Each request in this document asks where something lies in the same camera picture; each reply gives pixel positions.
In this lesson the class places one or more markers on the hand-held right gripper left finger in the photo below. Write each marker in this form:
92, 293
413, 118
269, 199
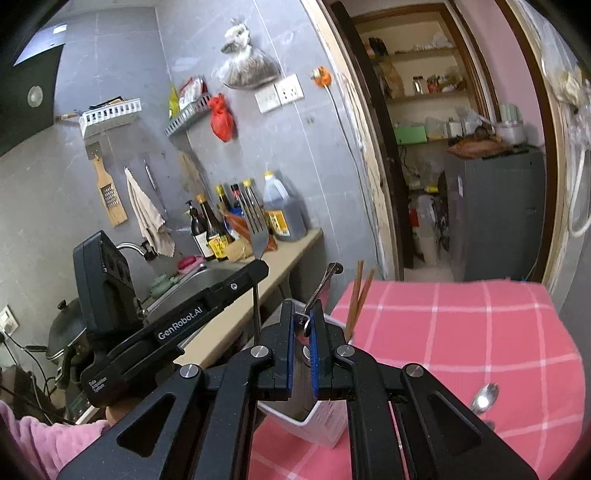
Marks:
289, 350

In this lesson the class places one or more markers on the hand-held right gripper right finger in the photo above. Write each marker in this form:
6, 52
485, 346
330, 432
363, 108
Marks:
316, 355

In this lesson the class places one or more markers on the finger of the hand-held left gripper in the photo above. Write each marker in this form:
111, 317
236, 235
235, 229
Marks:
235, 286

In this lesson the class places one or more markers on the metal fork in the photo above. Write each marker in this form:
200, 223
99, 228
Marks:
259, 242

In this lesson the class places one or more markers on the metal spoon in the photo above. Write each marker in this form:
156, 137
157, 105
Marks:
323, 288
485, 398

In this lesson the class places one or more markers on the white perforated utensil basket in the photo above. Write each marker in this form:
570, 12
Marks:
323, 424

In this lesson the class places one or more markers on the wooden chopstick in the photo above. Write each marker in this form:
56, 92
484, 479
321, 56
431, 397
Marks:
355, 295
363, 297

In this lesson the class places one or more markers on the person's left forearm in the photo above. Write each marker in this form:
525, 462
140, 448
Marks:
37, 443

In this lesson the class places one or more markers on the steel kitchen sink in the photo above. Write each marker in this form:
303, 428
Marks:
203, 281

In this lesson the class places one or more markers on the steel faucet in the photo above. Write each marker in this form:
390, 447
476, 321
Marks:
134, 249

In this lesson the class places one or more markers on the soy sauce bottle yellow label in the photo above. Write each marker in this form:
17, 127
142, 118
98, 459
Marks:
216, 241

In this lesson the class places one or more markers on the pink dish sponge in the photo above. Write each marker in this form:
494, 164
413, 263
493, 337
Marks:
190, 264

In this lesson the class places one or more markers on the green dish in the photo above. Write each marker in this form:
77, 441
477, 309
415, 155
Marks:
162, 285

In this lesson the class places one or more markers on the black wok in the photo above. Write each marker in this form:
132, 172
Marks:
64, 330

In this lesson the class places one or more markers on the beige kitchen counter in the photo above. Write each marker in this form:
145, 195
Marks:
288, 256

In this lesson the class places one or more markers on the orange brown sachet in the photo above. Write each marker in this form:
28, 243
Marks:
235, 225

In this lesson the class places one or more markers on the dark bottle white label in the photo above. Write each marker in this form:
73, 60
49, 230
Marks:
199, 235

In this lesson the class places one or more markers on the beige hanging towel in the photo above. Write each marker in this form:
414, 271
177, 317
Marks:
145, 212

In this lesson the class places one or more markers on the large dark liquid jug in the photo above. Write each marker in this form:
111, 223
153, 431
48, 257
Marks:
284, 212

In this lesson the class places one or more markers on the yellow cap sauce bottle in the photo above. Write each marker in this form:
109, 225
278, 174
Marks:
223, 198
248, 183

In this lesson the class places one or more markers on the red cap sauce bottle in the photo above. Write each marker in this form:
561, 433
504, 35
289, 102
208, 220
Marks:
236, 196

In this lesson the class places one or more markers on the wooden grater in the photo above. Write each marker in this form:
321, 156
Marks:
108, 194

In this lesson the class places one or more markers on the metal hanging tongs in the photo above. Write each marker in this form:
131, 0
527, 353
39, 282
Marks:
152, 182

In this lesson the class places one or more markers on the pink checked tablecloth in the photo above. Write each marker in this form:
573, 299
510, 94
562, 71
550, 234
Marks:
461, 332

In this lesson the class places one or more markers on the red plastic bag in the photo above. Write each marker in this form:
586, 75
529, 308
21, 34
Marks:
221, 120

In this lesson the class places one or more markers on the yellow packet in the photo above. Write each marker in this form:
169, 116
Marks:
174, 101

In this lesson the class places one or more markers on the red white packet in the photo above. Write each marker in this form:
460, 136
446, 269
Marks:
191, 92

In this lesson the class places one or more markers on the clear bag of dried goods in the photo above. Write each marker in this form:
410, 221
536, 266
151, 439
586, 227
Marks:
249, 64

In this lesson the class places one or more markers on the dark grey appliance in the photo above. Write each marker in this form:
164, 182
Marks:
494, 217

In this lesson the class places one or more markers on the green box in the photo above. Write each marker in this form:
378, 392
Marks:
411, 134

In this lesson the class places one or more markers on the brown cutting board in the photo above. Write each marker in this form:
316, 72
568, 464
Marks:
478, 147

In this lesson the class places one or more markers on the wooden shelf unit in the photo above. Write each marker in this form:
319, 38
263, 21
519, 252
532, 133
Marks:
425, 99

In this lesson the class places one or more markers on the metal tin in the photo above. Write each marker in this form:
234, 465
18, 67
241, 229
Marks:
419, 84

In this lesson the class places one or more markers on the white pipe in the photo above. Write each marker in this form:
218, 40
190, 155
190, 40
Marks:
577, 198

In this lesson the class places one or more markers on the clear plastic bag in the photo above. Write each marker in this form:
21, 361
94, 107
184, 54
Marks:
581, 129

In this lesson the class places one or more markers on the cream rags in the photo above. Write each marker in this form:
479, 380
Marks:
572, 85

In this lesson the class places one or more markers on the grey wall socket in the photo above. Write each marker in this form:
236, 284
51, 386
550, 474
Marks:
7, 319

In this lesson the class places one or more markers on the white wall rack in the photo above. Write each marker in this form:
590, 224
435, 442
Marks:
111, 115

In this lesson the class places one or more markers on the grey wall rack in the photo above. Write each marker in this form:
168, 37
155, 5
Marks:
187, 117

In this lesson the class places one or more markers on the cream wooden door frame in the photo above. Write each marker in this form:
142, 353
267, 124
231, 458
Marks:
364, 152

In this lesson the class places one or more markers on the white wall switch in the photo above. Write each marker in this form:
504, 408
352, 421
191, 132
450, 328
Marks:
268, 100

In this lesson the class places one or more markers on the white wall socket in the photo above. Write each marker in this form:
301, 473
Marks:
290, 88

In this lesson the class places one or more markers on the orange wall hook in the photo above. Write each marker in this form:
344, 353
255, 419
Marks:
320, 76

